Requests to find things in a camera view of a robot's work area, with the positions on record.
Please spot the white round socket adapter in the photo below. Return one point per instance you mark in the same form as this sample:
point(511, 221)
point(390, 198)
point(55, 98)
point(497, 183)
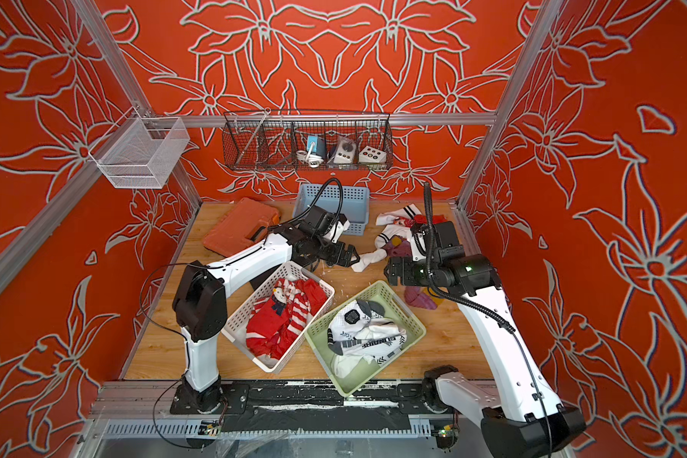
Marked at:
point(344, 152)

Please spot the white perforated plastic basket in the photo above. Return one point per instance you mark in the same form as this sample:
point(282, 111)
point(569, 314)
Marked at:
point(235, 329)

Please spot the red white striped sock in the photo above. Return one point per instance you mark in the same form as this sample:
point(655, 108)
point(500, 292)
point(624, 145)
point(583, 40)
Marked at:
point(295, 312)

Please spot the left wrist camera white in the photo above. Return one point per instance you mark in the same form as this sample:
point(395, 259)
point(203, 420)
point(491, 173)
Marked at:
point(341, 225)

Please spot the green perforated plastic basket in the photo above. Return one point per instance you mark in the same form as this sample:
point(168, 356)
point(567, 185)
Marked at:
point(395, 309)

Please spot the blue perforated plastic basket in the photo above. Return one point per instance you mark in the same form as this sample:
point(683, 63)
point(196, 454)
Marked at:
point(355, 204)

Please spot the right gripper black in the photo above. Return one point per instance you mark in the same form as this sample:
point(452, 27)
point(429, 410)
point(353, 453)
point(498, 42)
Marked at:
point(406, 271)

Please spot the plain white sock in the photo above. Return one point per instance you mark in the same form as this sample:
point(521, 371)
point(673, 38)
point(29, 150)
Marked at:
point(368, 259)

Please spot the white wire mesh basket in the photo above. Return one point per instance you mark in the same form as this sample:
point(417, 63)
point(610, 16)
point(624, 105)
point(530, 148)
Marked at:
point(141, 153)

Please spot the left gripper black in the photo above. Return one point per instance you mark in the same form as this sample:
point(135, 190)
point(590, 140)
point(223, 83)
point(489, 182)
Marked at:
point(339, 260)

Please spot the red christmas sock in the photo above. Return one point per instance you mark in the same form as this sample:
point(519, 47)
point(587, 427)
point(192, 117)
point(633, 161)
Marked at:
point(315, 295)

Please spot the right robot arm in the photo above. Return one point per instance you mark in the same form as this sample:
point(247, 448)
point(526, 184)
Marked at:
point(525, 418)

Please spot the orange plastic tool case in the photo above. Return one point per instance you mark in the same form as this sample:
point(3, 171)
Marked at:
point(241, 227)

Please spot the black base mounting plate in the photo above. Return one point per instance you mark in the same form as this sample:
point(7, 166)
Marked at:
point(316, 406)

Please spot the black wire wall basket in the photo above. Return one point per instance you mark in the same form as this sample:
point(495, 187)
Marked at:
point(275, 140)

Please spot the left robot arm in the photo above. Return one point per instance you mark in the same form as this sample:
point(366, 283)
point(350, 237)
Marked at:
point(200, 302)

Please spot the blue white charger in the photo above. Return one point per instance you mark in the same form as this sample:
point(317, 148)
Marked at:
point(315, 146)

